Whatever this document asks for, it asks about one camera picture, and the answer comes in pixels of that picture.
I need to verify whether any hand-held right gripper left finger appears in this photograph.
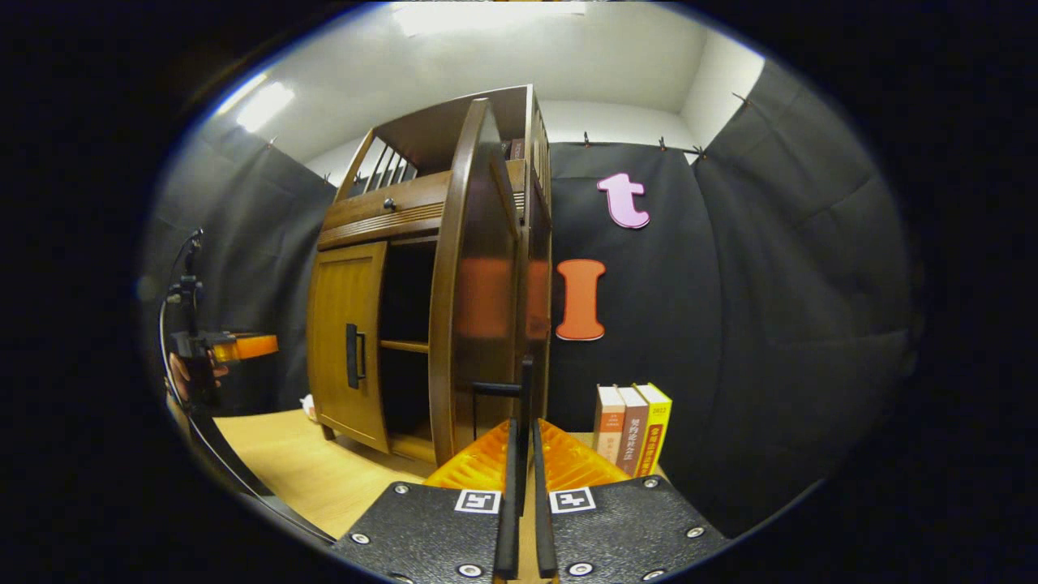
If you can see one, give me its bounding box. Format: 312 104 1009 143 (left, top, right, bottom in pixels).
332 419 520 582

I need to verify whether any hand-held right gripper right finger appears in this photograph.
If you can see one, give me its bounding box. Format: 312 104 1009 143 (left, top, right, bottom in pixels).
533 418 729 582

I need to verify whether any wooden shoe cabinet door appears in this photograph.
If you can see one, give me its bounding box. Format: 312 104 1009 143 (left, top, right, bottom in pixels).
306 241 390 453
428 97 536 467

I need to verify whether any black door handle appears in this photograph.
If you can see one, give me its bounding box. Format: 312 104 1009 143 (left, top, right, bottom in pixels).
473 354 536 431
346 323 367 390

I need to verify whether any wooden double-door shoe cabinet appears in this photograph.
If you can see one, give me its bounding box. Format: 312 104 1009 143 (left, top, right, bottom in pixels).
306 84 554 467

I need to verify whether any wooden cabinet drawer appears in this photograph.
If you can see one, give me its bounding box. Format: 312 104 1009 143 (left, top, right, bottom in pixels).
316 169 455 251

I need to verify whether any reddish-brown book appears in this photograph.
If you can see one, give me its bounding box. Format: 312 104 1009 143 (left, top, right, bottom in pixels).
615 386 650 477

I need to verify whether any yellow book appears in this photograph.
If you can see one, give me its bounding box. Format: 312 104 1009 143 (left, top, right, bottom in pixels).
633 382 673 479

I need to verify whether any small ceiling light panel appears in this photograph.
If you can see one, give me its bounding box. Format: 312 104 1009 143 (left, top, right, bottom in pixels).
235 81 296 133

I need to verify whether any black backdrop cloth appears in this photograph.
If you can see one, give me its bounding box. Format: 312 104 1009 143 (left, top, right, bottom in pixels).
142 61 917 540

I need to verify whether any large ceiling light panel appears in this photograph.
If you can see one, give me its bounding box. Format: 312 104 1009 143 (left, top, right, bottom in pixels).
393 2 586 37

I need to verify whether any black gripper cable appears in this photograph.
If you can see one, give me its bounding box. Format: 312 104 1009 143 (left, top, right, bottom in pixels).
158 231 337 544

